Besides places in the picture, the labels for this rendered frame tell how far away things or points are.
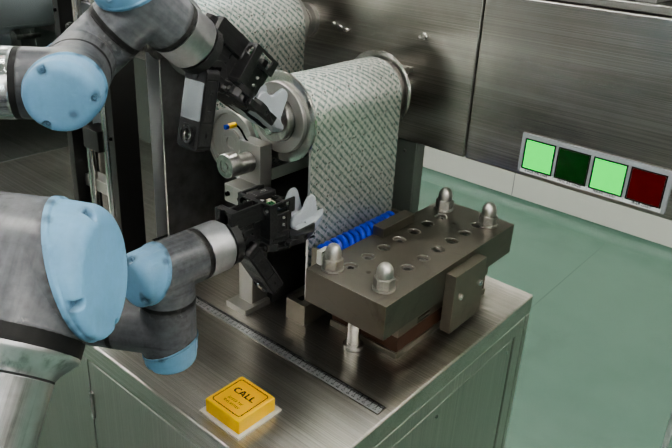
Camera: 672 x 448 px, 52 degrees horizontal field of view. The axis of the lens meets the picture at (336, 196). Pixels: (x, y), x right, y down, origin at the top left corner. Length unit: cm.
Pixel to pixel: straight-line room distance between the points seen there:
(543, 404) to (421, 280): 154
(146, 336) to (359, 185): 46
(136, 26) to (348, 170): 48
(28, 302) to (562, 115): 88
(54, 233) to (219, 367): 58
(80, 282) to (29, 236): 6
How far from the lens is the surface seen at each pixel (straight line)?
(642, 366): 293
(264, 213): 102
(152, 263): 91
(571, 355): 287
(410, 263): 115
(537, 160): 123
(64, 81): 73
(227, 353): 114
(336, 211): 119
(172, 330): 97
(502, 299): 134
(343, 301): 108
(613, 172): 119
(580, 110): 119
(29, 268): 59
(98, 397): 134
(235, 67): 97
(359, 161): 120
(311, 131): 107
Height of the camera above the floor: 158
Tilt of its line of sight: 24 degrees down
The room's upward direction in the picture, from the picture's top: 3 degrees clockwise
